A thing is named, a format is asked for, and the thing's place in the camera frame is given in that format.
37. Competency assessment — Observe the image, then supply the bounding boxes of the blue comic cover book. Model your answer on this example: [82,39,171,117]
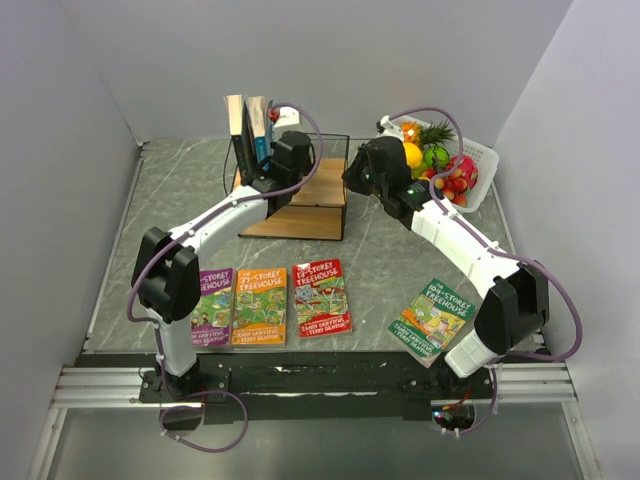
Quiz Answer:
[245,96,273,163]

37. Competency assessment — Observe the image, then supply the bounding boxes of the dark grey cover book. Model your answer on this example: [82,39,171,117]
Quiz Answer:
[225,95,257,185]

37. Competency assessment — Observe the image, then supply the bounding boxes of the red 13-storey treehouse book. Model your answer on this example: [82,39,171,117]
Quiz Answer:
[292,258,353,339]

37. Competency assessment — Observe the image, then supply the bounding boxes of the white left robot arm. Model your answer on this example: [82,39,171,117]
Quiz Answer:
[126,131,320,402]

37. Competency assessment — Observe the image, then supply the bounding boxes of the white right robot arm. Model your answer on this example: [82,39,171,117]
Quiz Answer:
[343,136,549,399]

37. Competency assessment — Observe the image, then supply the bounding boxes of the orange round fruit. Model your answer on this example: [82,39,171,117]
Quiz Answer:
[403,142,423,170]

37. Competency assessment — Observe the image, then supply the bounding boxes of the orange spiky fruit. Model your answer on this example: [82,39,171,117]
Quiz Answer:
[401,122,422,148]

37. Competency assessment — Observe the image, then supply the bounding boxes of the wooden two-tier metal shelf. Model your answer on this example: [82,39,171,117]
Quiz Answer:
[239,133,350,241]

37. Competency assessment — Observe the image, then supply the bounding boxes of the green apple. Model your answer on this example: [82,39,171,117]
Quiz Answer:
[423,145,450,169]

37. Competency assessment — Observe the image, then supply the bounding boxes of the pink dragon fruit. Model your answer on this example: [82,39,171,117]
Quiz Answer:
[448,155,478,192]

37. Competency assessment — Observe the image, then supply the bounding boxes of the white plastic fruit basket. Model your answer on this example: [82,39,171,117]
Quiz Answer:
[391,115,499,213]

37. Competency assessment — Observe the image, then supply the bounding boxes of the orange 39-storey treehouse book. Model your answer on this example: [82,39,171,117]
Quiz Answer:
[231,267,287,347]

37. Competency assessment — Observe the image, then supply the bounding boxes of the green 104-storey treehouse book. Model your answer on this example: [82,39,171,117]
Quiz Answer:
[388,278,476,368]

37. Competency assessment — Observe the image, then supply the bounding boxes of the purple 117-storey treehouse book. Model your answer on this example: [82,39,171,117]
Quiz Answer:
[190,268,234,348]

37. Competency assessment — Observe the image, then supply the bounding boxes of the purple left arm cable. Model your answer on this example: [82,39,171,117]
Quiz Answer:
[125,102,324,454]

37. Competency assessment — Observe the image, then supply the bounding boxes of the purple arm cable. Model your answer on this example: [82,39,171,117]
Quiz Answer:
[125,102,324,454]
[389,107,585,436]

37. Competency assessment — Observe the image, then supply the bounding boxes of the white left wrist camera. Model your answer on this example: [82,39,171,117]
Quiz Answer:
[268,107,302,130]

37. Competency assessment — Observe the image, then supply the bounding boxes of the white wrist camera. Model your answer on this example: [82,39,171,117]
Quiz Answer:
[376,115,404,141]
[268,107,302,130]

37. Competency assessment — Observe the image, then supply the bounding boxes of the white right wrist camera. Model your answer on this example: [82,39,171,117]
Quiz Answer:
[376,115,404,141]

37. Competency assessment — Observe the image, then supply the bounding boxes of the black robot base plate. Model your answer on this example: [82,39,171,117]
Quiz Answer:
[139,351,494,425]

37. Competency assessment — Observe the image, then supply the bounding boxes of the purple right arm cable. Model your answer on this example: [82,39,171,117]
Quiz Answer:
[389,107,585,436]

